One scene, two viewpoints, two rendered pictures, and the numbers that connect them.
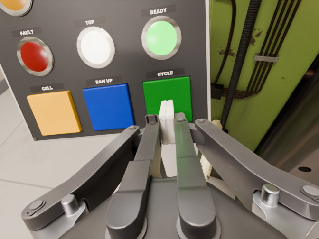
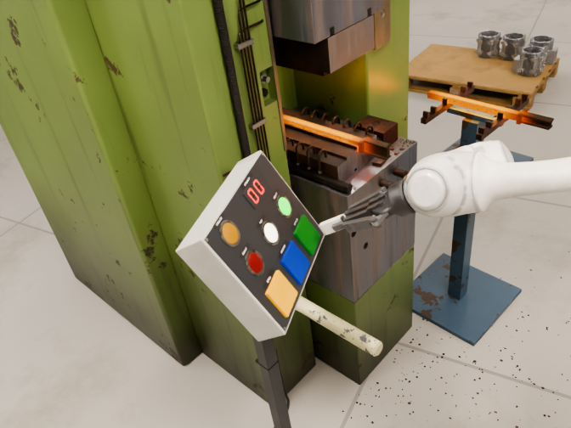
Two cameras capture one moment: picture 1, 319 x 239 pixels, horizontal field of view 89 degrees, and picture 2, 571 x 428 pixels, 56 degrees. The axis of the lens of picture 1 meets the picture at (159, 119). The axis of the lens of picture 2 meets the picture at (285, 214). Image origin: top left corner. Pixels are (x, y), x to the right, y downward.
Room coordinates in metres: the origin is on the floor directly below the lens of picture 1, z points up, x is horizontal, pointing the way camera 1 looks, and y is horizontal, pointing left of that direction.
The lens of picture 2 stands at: (-0.02, 0.97, 1.82)
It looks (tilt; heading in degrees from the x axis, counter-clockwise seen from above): 36 degrees down; 284
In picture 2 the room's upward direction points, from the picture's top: 9 degrees counter-clockwise
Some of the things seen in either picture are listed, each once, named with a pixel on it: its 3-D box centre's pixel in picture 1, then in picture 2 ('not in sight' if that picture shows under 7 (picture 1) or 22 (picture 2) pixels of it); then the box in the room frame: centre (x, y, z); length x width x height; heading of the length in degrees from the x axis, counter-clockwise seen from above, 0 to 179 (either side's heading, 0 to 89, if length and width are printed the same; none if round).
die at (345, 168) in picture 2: not in sight; (307, 141); (0.27, -0.57, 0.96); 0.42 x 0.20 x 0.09; 146
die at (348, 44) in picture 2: not in sight; (294, 33); (0.27, -0.57, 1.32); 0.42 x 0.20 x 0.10; 146
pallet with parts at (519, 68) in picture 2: not in sight; (476, 63); (-0.63, -3.15, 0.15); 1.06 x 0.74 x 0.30; 156
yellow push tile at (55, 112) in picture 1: (57, 113); (280, 294); (0.22, 0.18, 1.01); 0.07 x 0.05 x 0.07; 81
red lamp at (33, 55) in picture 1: (35, 57); (255, 262); (0.27, 0.17, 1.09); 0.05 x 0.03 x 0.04; 56
